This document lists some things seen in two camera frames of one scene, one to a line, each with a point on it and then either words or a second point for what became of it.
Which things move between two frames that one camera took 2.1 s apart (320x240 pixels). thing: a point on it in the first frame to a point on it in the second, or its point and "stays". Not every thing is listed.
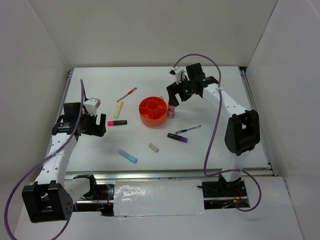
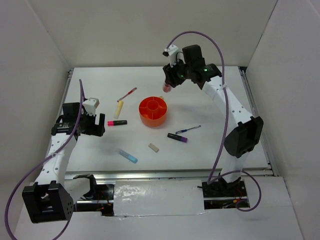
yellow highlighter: [118, 109] stays
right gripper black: [173, 89] to [170, 78]
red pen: [128, 93] stays
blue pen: [180, 131] stays
